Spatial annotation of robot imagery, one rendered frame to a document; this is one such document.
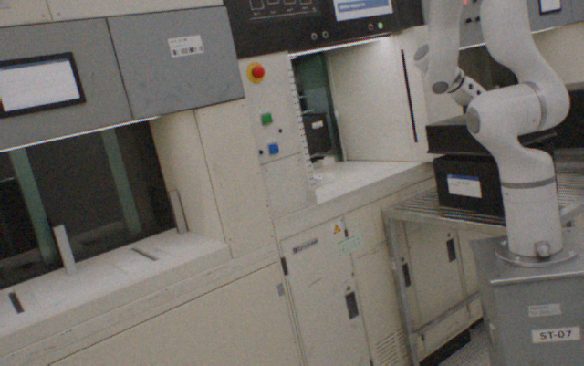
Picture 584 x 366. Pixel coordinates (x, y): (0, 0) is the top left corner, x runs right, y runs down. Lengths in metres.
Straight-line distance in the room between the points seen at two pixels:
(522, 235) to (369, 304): 0.81
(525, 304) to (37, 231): 1.47
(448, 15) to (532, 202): 0.57
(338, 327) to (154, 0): 1.25
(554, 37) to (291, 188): 2.13
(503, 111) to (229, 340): 1.03
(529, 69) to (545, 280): 0.49
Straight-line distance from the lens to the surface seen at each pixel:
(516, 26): 1.29
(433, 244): 2.21
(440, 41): 1.55
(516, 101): 1.27
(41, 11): 1.44
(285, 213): 1.69
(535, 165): 1.30
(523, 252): 1.38
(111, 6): 1.48
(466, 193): 1.77
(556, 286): 1.33
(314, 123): 2.39
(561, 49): 3.39
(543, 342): 1.39
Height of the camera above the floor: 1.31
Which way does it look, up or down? 11 degrees down
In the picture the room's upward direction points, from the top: 12 degrees counter-clockwise
